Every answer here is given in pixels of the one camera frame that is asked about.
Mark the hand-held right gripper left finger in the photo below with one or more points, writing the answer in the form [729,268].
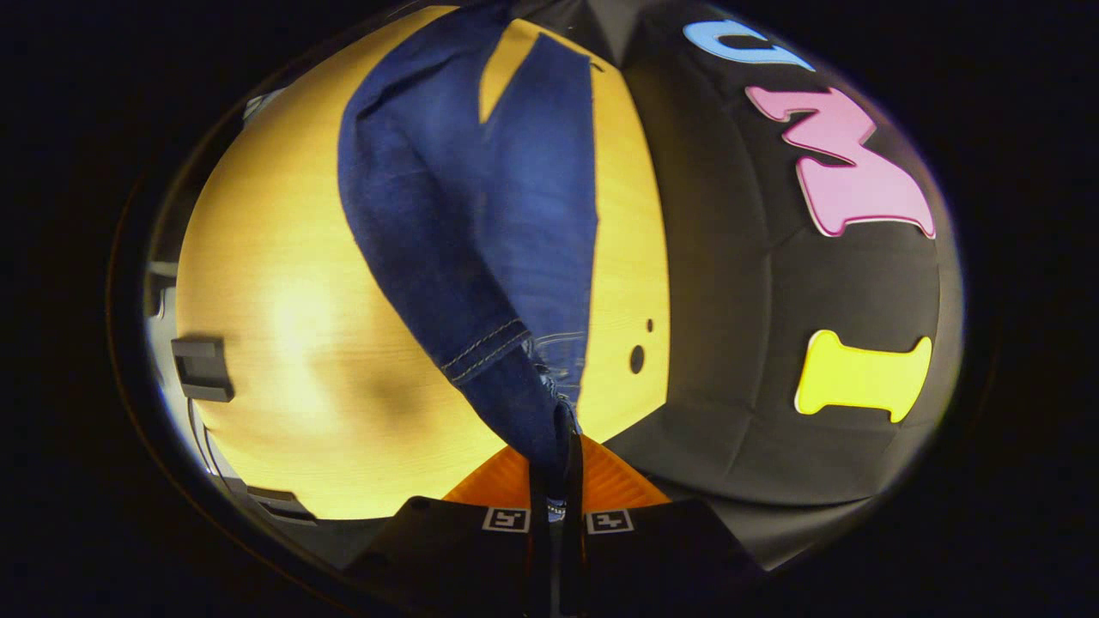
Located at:
[538,549]

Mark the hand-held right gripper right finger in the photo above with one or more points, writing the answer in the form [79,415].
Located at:
[573,558]

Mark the blue jeans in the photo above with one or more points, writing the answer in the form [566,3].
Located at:
[446,215]

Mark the dark grey block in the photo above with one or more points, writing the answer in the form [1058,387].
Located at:
[282,504]
[203,369]

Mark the black backdrop cloth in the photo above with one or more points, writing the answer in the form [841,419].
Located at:
[730,300]

